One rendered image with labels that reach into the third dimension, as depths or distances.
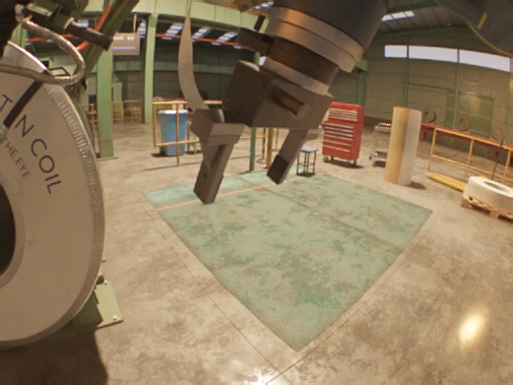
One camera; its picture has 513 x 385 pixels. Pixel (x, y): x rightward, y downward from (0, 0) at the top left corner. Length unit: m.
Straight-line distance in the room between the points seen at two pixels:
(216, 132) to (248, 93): 0.05
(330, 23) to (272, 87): 0.08
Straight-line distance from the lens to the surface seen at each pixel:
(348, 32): 0.23
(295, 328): 1.34
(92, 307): 1.38
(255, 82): 0.22
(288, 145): 0.35
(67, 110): 0.83
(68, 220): 0.90
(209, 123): 0.21
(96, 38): 0.68
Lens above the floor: 1.04
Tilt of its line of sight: 20 degrees down
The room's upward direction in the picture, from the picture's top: 3 degrees clockwise
